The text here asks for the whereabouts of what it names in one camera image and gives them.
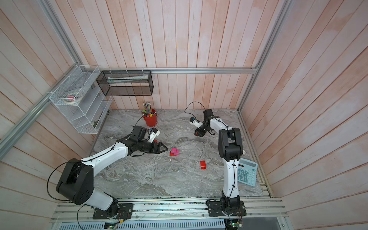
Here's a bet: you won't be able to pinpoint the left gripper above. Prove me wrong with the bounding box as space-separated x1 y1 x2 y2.
138 140 168 154

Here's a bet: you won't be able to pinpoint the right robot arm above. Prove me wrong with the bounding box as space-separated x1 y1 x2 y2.
190 109 243 214

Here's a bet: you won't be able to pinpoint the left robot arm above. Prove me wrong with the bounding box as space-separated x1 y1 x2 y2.
56 126 168 219

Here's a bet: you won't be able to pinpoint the red pen cup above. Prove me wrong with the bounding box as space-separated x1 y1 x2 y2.
143 109 158 127

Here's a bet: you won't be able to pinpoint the pens in cup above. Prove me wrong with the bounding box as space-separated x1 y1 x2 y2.
142 102 156 117

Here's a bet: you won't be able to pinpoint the calculator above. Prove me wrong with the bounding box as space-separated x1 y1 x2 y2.
237 158 258 186

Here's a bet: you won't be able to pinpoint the black mesh basket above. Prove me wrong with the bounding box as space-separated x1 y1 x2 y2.
96 70 154 96

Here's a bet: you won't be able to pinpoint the tape roll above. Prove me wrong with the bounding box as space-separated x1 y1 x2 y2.
63 92 81 104

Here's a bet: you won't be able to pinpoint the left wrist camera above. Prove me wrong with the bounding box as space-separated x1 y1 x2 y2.
149 127 160 143

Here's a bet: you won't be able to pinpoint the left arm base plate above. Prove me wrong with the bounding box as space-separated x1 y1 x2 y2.
93 203 134 219

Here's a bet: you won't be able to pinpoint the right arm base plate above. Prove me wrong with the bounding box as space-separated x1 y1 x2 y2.
206 199 247 217

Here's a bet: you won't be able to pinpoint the white wire shelf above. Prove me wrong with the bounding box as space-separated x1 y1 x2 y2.
49 65 112 134

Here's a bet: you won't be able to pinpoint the aluminium rail front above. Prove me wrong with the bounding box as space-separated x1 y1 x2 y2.
51 196 288 223

